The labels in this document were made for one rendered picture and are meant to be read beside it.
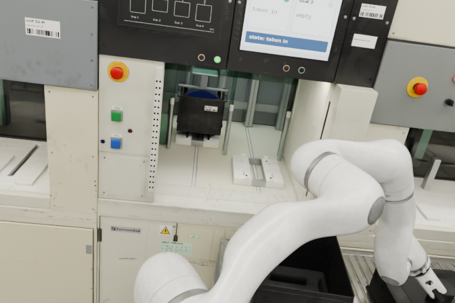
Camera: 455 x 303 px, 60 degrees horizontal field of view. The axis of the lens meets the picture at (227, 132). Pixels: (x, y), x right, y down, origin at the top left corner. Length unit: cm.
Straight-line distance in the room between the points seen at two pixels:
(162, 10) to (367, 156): 72
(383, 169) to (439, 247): 98
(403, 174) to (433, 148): 121
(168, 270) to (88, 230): 87
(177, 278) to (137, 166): 73
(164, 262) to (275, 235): 22
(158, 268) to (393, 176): 52
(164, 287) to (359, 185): 40
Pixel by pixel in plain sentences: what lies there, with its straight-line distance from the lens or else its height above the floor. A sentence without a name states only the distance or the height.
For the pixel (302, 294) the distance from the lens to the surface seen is 118.
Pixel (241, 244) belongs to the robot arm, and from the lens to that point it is 75.
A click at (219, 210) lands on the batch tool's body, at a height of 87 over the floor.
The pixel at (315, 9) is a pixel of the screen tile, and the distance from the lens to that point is 127.
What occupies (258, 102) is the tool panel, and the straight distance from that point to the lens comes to 227.
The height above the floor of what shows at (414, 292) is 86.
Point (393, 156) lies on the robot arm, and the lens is 90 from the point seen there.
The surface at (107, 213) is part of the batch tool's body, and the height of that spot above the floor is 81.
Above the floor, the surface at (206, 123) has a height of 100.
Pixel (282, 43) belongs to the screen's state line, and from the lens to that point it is 127.
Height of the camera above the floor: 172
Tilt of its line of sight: 23 degrees down
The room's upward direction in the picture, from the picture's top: 8 degrees clockwise
